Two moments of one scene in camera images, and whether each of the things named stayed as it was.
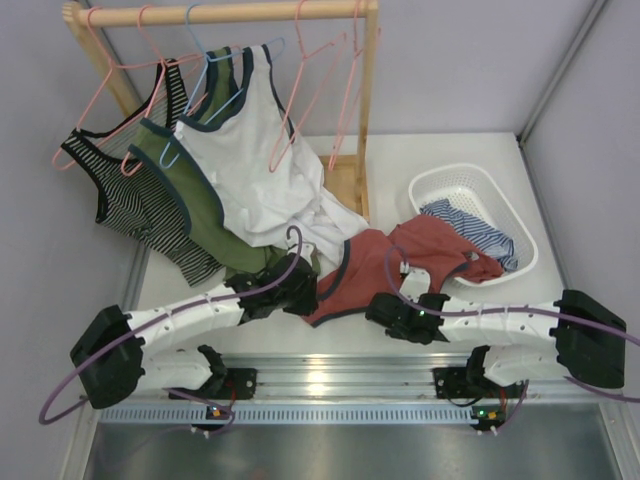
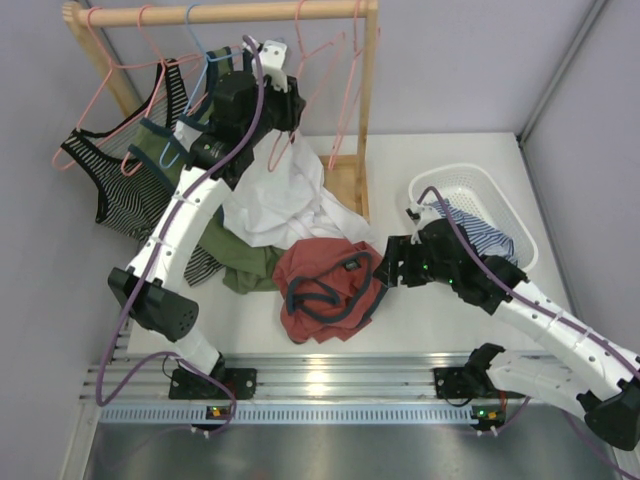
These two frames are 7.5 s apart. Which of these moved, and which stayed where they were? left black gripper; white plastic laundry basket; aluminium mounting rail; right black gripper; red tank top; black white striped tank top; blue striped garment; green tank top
Moved: right black gripper; red tank top; left black gripper
Stayed: green tank top; white plastic laundry basket; black white striped tank top; blue striped garment; aluminium mounting rail
